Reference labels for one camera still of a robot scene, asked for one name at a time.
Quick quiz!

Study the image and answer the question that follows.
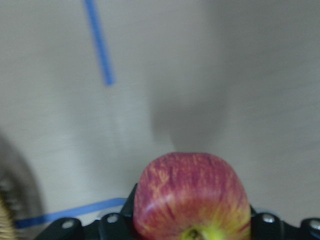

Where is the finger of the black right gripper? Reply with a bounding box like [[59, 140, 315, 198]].
[[249, 205, 320, 240]]

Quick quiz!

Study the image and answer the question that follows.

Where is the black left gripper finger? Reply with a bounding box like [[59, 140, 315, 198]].
[[35, 184, 139, 240]]

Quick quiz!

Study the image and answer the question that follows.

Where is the red yellow apple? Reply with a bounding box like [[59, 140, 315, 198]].
[[133, 152, 252, 240]]

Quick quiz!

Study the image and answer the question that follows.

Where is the wicker basket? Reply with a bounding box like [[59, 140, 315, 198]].
[[0, 195, 17, 240]]

